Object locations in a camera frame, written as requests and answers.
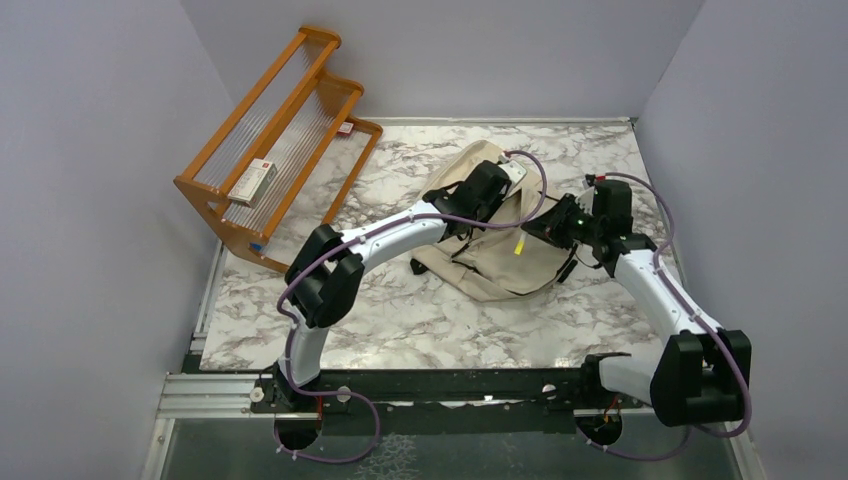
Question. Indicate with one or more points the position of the orange wooden shelf rack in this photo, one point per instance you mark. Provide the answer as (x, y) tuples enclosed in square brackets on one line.
[(290, 116)]

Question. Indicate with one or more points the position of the beige canvas backpack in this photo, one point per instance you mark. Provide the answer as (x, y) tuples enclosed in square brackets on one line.
[(484, 267)]

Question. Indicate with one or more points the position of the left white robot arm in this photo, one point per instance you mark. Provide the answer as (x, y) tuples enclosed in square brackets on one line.
[(323, 281)]

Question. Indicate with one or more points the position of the white red small box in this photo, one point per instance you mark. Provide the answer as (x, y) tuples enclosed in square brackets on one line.
[(253, 183)]

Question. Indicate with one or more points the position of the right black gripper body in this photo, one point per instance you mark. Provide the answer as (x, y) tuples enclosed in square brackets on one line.
[(570, 224)]

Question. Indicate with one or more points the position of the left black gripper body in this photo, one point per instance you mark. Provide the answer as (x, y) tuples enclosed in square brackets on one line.
[(484, 211)]

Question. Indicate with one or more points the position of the white yellow marker pen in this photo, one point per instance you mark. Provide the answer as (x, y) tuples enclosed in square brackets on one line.
[(520, 245)]

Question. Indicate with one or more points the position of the black metal base frame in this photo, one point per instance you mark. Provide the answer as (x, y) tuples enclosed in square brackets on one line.
[(348, 403)]

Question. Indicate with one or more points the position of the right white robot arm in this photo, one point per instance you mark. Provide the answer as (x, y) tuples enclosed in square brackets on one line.
[(669, 318)]

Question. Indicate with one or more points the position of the small red white card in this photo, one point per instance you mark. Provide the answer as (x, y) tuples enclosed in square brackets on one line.
[(345, 129)]

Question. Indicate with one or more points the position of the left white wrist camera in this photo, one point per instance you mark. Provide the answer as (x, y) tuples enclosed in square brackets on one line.
[(514, 169)]

